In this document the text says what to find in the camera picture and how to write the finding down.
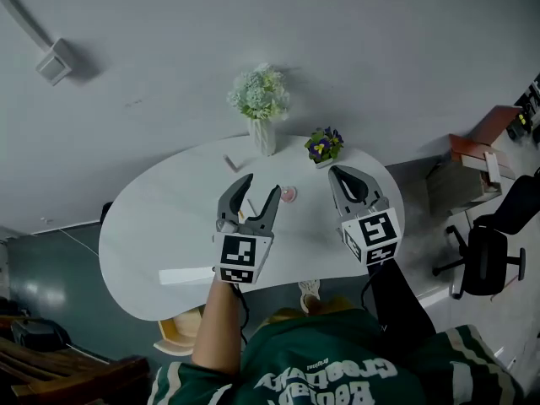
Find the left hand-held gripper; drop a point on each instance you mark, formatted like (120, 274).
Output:
(238, 251)

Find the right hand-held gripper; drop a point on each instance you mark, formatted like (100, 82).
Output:
(377, 232)

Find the small pink object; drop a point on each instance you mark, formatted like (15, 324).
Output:
(289, 194)

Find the small blurry brownish object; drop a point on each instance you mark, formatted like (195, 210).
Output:
(230, 163)

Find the white oval table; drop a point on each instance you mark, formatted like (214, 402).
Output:
(169, 226)

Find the person's left forearm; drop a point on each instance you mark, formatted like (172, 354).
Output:
(219, 323)

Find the person's right forearm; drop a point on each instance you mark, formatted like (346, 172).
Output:
(401, 306)

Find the purple flower potted plant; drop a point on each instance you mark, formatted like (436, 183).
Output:
(324, 146)

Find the grey low cabinet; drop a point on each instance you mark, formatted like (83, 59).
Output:
(455, 188)

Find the person's left white sneaker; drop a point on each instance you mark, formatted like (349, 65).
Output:
(310, 291)

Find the person's khaki shorts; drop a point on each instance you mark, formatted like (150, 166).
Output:
(333, 304)

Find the white flower bouquet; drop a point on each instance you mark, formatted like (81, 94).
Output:
(259, 93)

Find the black office chair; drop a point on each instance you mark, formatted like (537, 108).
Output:
(489, 260)

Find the red brown board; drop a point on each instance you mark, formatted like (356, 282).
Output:
(500, 118)

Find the person's green striped jersey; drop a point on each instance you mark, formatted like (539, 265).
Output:
(337, 361)

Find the black bag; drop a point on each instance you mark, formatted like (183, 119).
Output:
(38, 333)

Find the brown wooden staircase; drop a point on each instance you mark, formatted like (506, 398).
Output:
(63, 374)

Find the grey wall conduit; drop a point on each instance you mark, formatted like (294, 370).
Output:
(21, 11)

